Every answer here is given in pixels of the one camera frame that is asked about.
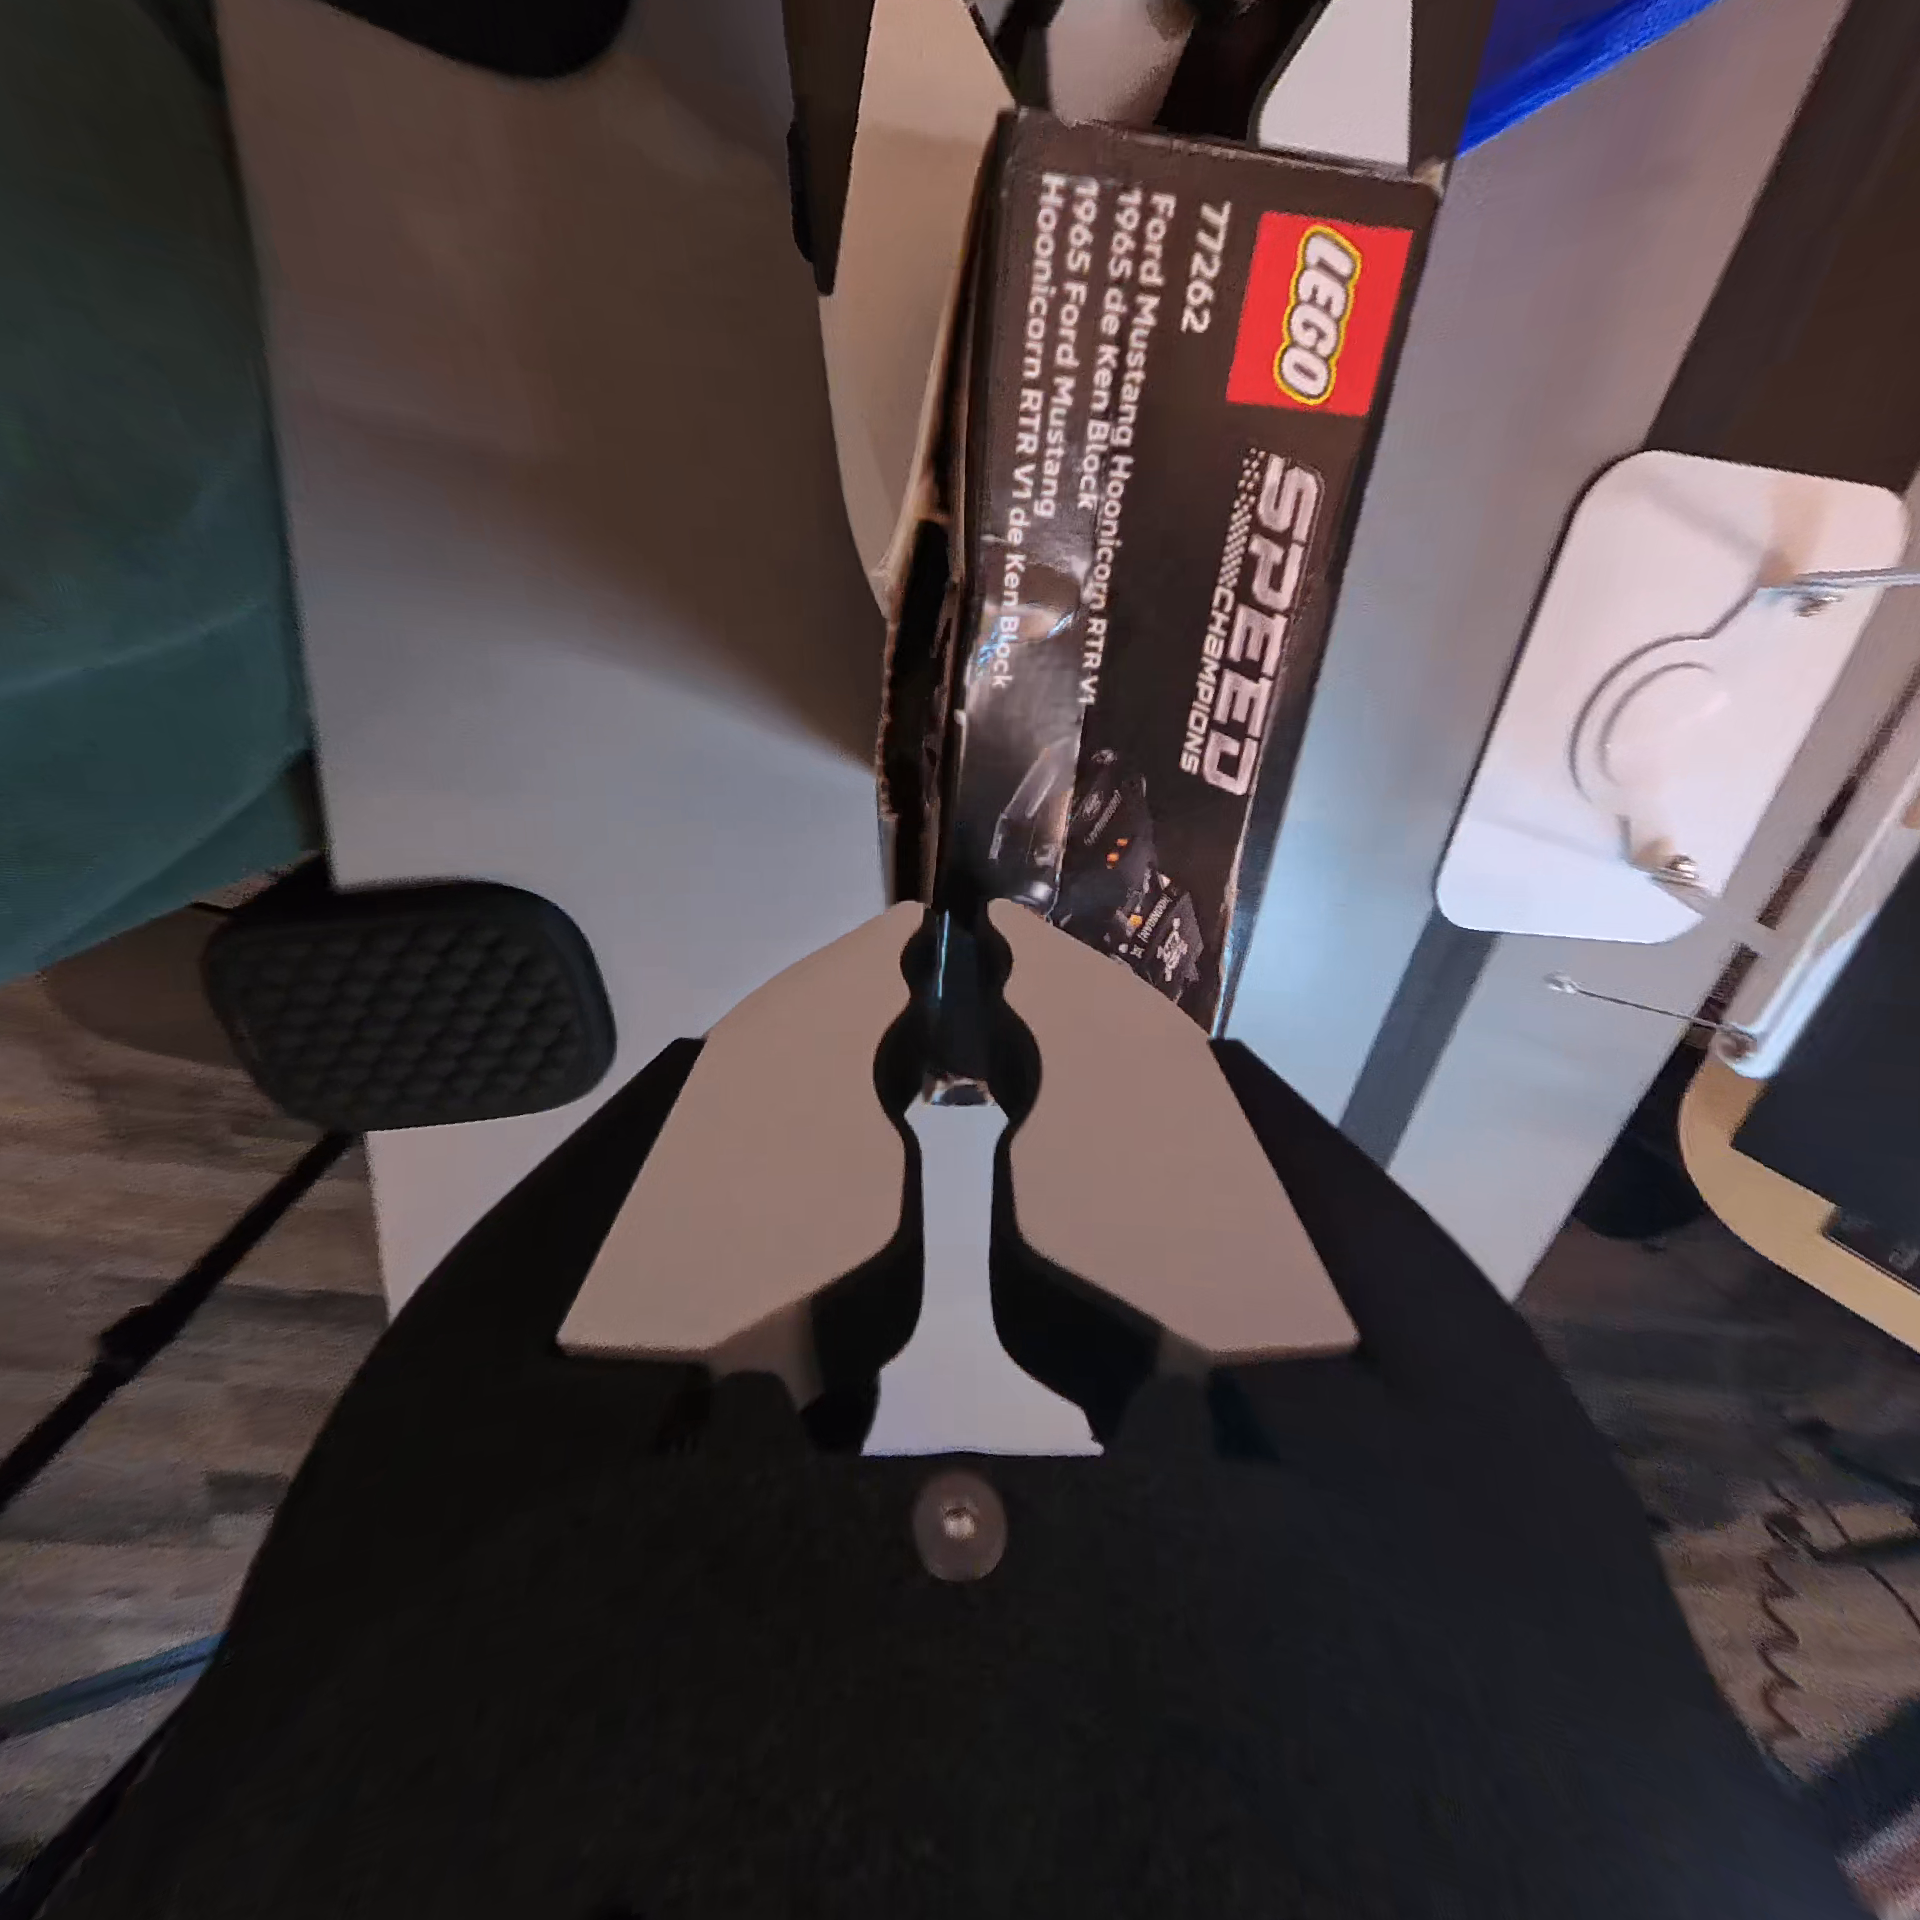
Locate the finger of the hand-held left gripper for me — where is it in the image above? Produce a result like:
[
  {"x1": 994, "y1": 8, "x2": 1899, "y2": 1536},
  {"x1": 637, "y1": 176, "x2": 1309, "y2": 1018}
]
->
[
  {"x1": 786, "y1": 0, "x2": 1009, "y2": 568},
  {"x1": 1257, "y1": 0, "x2": 1424, "y2": 165}
]

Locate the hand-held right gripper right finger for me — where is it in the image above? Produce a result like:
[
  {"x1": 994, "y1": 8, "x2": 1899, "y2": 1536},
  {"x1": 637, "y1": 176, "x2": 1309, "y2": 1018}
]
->
[{"x1": 987, "y1": 900, "x2": 1361, "y2": 1454}]

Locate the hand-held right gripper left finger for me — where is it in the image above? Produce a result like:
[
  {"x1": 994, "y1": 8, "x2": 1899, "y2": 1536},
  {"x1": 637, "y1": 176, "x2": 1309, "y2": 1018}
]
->
[{"x1": 559, "y1": 902, "x2": 944, "y2": 1450}]

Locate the black lego car box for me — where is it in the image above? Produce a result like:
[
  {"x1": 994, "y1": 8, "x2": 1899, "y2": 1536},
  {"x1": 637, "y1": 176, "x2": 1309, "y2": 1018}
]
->
[{"x1": 873, "y1": 106, "x2": 1452, "y2": 1039}]

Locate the large blue plastic bin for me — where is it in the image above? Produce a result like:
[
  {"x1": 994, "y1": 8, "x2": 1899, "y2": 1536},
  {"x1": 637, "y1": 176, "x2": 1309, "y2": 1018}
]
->
[{"x1": 1458, "y1": 0, "x2": 1865, "y2": 156}]

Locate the black textured rubber pad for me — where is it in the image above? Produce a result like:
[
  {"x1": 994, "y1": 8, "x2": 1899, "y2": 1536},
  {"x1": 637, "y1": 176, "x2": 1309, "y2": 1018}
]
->
[{"x1": 202, "y1": 883, "x2": 618, "y2": 1135}]

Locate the wood framed black board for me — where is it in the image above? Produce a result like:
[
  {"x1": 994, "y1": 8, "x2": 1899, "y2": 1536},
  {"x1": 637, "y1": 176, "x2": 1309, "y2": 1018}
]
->
[{"x1": 1679, "y1": 885, "x2": 1920, "y2": 1339}]

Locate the white desk lamp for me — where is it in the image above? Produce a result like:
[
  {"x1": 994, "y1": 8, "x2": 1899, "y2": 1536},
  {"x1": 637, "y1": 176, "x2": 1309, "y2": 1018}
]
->
[{"x1": 1435, "y1": 447, "x2": 1920, "y2": 1074}]

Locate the teal cloth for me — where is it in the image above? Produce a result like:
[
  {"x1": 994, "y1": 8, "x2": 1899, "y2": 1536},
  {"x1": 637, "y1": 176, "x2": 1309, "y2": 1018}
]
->
[{"x1": 0, "y1": 0, "x2": 321, "y2": 986}]

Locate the black coiled cable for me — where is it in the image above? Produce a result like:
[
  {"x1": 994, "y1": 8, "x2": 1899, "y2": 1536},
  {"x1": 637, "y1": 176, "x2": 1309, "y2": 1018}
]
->
[{"x1": 1747, "y1": 1499, "x2": 1920, "y2": 1749}]

